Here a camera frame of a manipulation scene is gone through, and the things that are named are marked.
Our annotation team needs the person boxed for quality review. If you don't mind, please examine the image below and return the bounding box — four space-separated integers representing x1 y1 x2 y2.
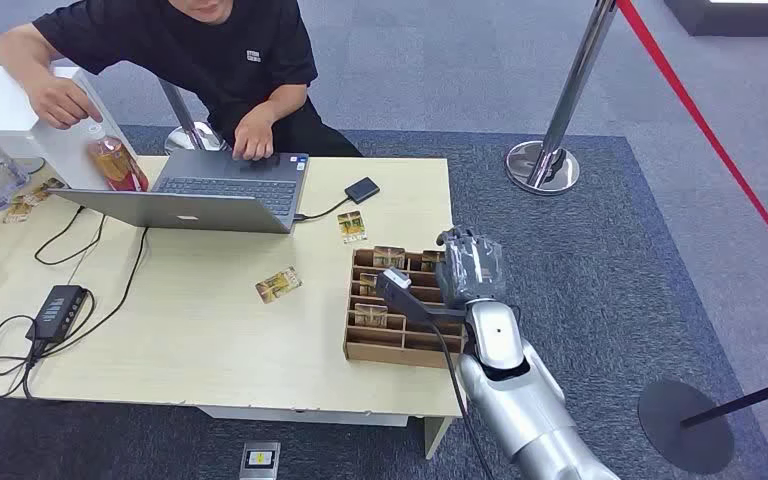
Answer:
0 0 364 162

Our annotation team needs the chrome stanchion post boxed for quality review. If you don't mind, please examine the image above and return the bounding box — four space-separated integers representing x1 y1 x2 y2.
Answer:
156 78 230 156
504 0 618 197

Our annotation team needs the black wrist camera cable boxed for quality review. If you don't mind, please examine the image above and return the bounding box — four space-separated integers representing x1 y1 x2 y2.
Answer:
423 320 495 480

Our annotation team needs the black looped cable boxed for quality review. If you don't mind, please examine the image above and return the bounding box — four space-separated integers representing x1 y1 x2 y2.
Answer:
33 204 108 267

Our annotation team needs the black drive cable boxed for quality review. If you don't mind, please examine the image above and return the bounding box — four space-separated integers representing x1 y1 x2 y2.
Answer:
293 196 352 223

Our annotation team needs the black hub box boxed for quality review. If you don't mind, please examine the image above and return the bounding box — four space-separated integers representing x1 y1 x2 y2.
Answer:
25 284 90 346

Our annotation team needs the black stanchion with round base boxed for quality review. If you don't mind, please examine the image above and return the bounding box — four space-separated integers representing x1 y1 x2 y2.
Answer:
636 370 768 476

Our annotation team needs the black wrist camera, pale box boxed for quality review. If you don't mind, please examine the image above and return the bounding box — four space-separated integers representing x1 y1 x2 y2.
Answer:
375 267 469 327

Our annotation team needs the dark platform edge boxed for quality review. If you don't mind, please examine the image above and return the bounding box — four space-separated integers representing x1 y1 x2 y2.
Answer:
662 0 768 38

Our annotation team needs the black external drive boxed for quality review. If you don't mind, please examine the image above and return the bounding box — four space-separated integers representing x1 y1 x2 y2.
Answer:
344 176 382 205

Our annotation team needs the brown wooden card tray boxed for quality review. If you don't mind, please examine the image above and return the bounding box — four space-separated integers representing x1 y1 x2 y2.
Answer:
342 246 469 371

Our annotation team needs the small grey floor device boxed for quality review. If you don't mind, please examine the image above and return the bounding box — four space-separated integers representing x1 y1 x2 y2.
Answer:
238 441 283 480

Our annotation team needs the grey laptop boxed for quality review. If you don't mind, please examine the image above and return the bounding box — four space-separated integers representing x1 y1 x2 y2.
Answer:
47 148 310 236

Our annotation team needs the orange drink bottle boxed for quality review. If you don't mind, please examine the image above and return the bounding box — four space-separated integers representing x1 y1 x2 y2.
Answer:
85 121 151 193

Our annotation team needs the black laptop power cable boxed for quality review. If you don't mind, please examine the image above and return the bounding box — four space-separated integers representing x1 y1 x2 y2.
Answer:
40 226 151 360

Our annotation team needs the red barrier belt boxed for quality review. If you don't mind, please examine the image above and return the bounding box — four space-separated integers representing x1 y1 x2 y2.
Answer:
615 0 768 285

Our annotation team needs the black hub cable bundle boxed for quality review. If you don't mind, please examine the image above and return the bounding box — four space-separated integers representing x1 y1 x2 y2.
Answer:
0 313 47 400

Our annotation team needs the white box cabinet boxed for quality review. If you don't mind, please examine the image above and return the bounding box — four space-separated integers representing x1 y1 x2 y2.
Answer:
0 64 140 192

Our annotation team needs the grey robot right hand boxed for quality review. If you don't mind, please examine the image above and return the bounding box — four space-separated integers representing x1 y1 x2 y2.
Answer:
434 225 509 311

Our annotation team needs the person's right hand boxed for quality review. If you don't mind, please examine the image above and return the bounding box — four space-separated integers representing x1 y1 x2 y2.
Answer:
26 74 104 131

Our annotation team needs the person's left hand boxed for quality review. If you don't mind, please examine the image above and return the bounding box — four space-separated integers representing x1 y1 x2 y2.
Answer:
231 107 277 162

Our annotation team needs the dark blue rug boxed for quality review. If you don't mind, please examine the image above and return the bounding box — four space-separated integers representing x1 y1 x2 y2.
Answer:
0 124 768 480

